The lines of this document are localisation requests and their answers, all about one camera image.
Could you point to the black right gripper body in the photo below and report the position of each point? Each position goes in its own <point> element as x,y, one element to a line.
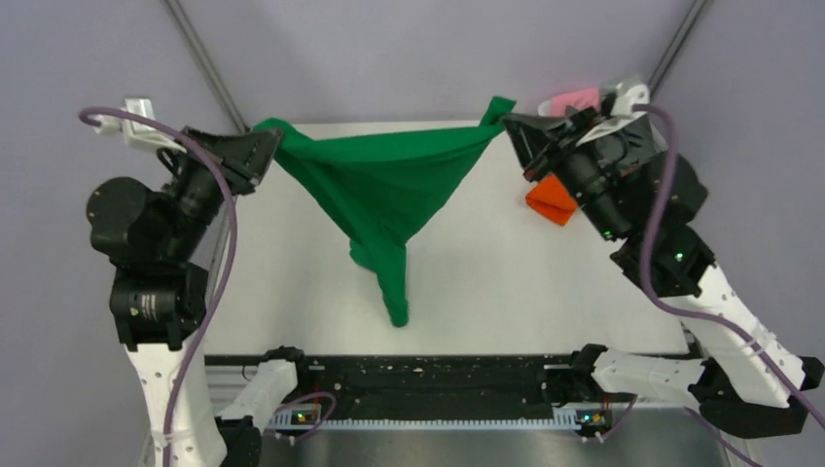
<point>589,177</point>

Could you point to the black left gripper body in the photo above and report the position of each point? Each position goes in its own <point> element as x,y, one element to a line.
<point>196,190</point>

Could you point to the green t shirt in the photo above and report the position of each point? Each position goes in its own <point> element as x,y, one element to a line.
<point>382,189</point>

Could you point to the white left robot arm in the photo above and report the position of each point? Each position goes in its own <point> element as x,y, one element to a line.
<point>158,299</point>

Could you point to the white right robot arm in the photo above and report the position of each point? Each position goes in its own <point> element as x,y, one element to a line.
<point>747,384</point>

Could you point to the pink t shirt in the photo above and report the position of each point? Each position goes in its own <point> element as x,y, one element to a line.
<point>576,99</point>

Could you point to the orange t shirt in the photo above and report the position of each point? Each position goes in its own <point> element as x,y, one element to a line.
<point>551,200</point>

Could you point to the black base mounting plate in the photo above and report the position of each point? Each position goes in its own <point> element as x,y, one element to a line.
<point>437,388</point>

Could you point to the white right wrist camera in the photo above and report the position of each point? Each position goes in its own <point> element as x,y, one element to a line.
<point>619,103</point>

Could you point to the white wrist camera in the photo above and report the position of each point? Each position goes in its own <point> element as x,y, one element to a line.
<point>136,135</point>
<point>619,103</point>

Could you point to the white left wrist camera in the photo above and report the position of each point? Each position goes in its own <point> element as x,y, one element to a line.
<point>136,135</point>

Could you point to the aluminium frame rail left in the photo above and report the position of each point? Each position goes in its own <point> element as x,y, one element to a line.
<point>217,234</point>

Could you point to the aluminium frame rail right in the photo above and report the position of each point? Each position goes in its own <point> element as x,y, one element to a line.
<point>680,37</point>

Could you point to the white slotted cable duct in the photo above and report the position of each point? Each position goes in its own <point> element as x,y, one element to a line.
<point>562,420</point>

